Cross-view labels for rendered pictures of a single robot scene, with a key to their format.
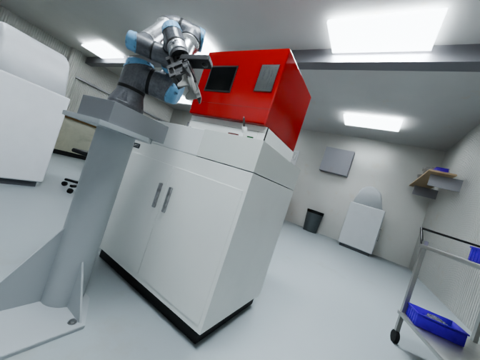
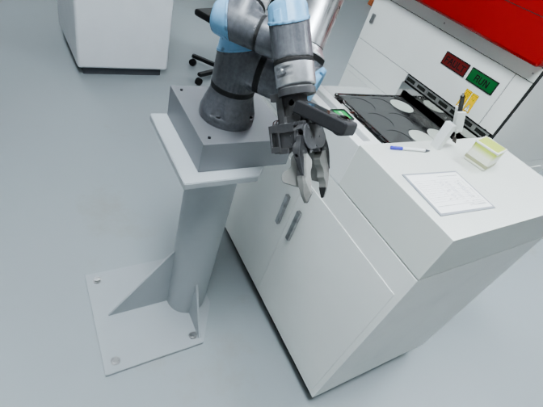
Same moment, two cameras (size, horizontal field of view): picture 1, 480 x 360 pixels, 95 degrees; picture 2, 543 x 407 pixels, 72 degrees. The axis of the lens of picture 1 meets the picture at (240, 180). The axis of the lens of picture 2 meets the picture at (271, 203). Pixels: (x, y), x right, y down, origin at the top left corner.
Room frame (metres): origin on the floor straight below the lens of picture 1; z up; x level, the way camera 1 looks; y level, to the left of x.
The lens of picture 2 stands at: (0.21, 0.13, 1.43)
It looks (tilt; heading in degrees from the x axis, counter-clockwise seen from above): 40 degrees down; 18
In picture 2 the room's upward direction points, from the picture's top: 21 degrees clockwise
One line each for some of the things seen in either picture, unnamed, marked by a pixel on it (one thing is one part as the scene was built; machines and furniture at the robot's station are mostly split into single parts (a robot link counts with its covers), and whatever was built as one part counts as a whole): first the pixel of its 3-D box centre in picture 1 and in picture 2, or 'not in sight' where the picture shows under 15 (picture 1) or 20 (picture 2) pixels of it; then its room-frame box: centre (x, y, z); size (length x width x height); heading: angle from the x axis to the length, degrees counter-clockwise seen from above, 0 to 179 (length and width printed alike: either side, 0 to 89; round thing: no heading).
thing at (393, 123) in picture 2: not in sight; (400, 120); (1.59, 0.22, 0.90); 0.34 x 0.34 x 0.01; 59
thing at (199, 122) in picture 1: (218, 143); (422, 68); (1.88, 0.27, 1.02); 0.81 x 0.03 x 0.40; 59
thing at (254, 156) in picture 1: (255, 163); (460, 195); (1.31, -0.06, 0.89); 0.62 x 0.35 x 0.14; 149
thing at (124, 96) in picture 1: (128, 99); (229, 99); (1.00, 0.60, 0.96); 0.15 x 0.15 x 0.10
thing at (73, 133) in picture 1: (67, 133); not in sight; (6.44, 5.21, 0.49); 2.62 x 2.14 x 0.99; 60
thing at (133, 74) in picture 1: (138, 76); (242, 58); (1.00, 0.59, 1.08); 0.13 x 0.12 x 0.14; 104
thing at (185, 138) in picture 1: (171, 136); (312, 113); (1.31, 0.47, 0.89); 0.55 x 0.09 x 0.14; 59
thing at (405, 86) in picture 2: not in sight; (433, 119); (1.78, 0.13, 0.89); 0.44 x 0.02 x 0.10; 59
